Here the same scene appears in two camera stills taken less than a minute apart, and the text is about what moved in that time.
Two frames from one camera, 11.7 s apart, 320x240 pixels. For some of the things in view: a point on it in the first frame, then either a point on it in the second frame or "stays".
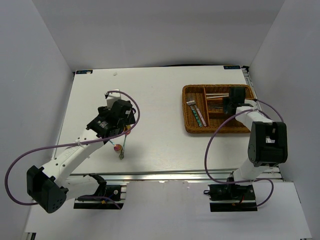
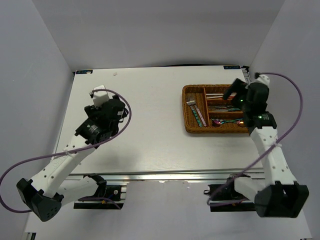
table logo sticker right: x=232 y=67 stays
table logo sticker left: x=81 y=72 stays
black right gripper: x=225 y=101 to x=238 y=85
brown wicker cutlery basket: x=203 y=111 stays
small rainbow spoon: x=117 y=147 to x=219 y=121
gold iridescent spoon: x=122 y=153 to x=234 y=121
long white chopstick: x=221 y=96 stays
